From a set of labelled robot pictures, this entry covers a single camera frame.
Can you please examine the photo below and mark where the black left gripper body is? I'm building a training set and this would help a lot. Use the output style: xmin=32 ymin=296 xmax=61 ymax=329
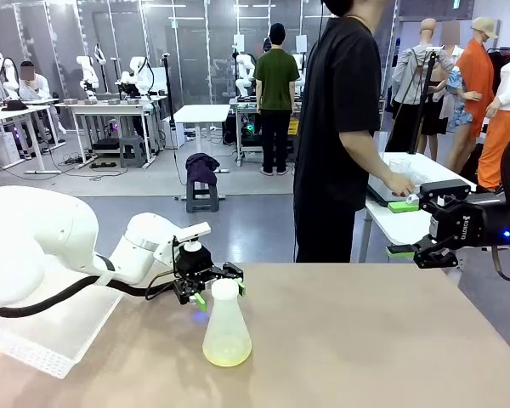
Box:
xmin=172 ymin=243 xmax=227 ymax=306

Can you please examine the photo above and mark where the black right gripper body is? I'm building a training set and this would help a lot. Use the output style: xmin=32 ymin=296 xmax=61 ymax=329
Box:
xmin=426 ymin=198 xmax=510 ymax=257

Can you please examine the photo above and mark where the translucent plastic conical flask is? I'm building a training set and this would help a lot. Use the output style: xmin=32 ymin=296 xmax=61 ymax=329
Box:
xmin=201 ymin=292 xmax=253 ymax=368

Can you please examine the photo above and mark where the person's right forearm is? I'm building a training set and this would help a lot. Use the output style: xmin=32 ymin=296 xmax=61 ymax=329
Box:
xmin=337 ymin=128 xmax=393 ymax=189

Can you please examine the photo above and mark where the person's right hand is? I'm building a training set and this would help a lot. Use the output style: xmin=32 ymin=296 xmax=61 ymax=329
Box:
xmin=383 ymin=171 xmax=417 ymax=198

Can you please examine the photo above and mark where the white side table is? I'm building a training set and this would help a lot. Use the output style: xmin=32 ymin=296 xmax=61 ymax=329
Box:
xmin=362 ymin=151 xmax=480 ymax=264

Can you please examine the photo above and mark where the black flat tray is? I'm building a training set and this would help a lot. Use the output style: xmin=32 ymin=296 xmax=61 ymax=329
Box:
xmin=366 ymin=173 xmax=418 ymax=210

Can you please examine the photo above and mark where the grey step stool under cloth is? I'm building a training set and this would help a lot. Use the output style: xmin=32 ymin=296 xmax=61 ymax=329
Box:
xmin=185 ymin=180 xmax=220 ymax=214

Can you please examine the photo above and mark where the mannequin with orange trousers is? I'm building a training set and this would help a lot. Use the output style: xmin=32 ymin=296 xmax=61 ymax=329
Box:
xmin=477 ymin=41 xmax=510 ymax=191

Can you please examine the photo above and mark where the dark crumpled cloth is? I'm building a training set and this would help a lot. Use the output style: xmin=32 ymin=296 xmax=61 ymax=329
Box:
xmin=184 ymin=152 xmax=221 ymax=187

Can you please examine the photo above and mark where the figure in blue floral dress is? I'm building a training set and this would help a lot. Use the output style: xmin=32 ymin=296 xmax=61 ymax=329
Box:
xmin=438 ymin=20 xmax=473 ymax=131

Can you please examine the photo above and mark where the black tripod stand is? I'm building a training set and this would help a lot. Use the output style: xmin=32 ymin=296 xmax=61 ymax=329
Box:
xmin=384 ymin=45 xmax=445 ymax=155

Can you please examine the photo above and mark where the mannequin in orange dress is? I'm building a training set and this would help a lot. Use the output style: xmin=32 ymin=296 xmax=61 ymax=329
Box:
xmin=445 ymin=15 xmax=501 ymax=173

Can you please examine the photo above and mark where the mannequin in grey shirt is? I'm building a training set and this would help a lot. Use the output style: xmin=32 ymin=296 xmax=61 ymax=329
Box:
xmin=391 ymin=17 xmax=456 ymax=155

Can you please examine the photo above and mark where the person in black T-shirt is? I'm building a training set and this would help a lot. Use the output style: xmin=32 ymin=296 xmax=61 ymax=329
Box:
xmin=292 ymin=0 xmax=416 ymax=264

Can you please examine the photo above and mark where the grey plastic step stool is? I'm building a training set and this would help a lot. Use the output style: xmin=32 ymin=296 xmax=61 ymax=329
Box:
xmin=119 ymin=135 xmax=148 ymax=169

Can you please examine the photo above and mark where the small white desk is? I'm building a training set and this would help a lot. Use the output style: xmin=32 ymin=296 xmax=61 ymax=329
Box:
xmin=173 ymin=104 xmax=231 ymax=175

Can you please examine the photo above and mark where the white perforated plastic basket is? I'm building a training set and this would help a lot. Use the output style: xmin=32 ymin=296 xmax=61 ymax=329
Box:
xmin=0 ymin=271 xmax=125 ymax=380

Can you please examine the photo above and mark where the white workbench with robots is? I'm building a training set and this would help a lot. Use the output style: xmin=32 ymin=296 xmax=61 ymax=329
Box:
xmin=66 ymin=96 xmax=167 ymax=169

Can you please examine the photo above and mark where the person in green T-shirt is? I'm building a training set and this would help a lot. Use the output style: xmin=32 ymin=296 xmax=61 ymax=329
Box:
xmin=252 ymin=22 xmax=302 ymax=177

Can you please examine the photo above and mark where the long white desk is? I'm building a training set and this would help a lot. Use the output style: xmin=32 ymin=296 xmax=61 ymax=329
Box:
xmin=0 ymin=103 xmax=64 ymax=176

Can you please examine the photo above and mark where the seated person in white shirt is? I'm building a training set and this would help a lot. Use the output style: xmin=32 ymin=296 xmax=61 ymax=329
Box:
xmin=17 ymin=59 xmax=65 ymax=133

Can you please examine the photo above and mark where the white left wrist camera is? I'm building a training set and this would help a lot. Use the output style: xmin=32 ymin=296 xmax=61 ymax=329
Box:
xmin=173 ymin=221 xmax=212 ymax=252

